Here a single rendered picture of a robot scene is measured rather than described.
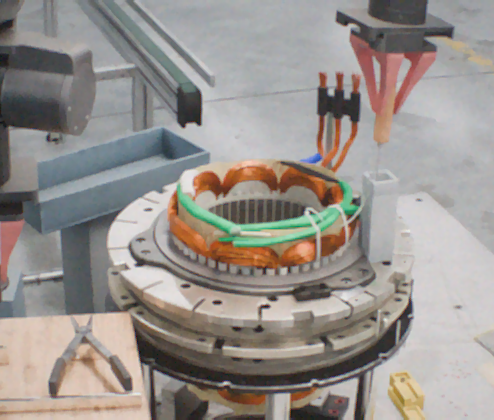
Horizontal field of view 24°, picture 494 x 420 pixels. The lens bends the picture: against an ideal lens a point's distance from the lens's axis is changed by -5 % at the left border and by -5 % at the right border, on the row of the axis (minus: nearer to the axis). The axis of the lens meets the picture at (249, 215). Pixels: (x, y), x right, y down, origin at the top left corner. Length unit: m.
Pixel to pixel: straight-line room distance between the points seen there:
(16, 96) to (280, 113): 3.61
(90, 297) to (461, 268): 0.63
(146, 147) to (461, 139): 2.87
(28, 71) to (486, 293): 1.07
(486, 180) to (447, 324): 2.37
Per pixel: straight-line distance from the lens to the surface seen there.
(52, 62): 0.89
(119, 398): 1.04
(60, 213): 1.43
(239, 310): 1.13
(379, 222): 1.19
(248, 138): 4.25
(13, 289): 1.29
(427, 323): 1.72
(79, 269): 1.53
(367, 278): 1.18
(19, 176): 0.97
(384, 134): 1.16
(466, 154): 4.25
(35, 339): 1.14
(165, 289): 1.16
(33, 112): 0.89
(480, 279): 1.85
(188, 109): 2.58
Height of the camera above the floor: 1.68
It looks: 27 degrees down
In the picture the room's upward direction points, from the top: 1 degrees clockwise
